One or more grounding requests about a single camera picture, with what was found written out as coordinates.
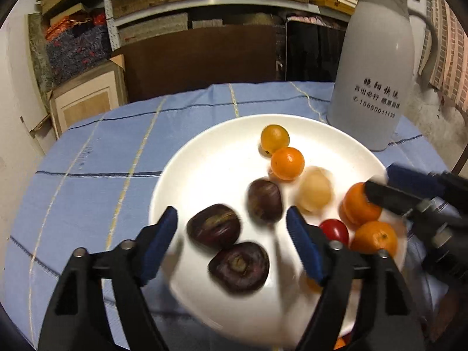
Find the small red cherry tomato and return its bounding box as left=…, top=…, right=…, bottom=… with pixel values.
left=319, top=219, right=350, bottom=246

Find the orange mandarin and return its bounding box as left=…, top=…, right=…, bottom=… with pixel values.
left=350, top=221, right=398, bottom=257
left=343, top=182, right=382, bottom=227

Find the pale peeled fruit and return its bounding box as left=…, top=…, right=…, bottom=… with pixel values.
left=296, top=166, right=334, bottom=212

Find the dark brown chestnut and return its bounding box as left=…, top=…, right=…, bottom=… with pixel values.
left=208, top=242, right=270, bottom=295
left=247, top=178, right=283, bottom=225
left=186, top=204, right=242, bottom=250

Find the small orange kumquat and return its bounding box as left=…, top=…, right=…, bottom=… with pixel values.
left=271, top=147, right=305, bottom=181

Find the yellow-orange kumquat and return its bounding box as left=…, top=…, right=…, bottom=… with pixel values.
left=260, top=124, right=290, bottom=155

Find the large orange fruit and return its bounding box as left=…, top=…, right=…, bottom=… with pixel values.
left=300, top=270, right=323, bottom=295

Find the white thermos jug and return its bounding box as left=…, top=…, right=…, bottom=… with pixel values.
left=327, top=0, right=439, bottom=151

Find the patterned beige curtain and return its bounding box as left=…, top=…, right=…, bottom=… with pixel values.
left=426, top=0, right=467, bottom=114

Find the white round plate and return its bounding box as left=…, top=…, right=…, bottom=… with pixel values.
left=148, top=114, right=386, bottom=348

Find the light wooden framed panel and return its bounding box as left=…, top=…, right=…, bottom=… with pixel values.
left=49, top=55, right=128, bottom=137

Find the dark brown wooden board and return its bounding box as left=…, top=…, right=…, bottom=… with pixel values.
left=113, top=25, right=277, bottom=102

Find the white metal shelf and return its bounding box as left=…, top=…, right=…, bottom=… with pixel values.
left=103, top=0, right=351, bottom=51

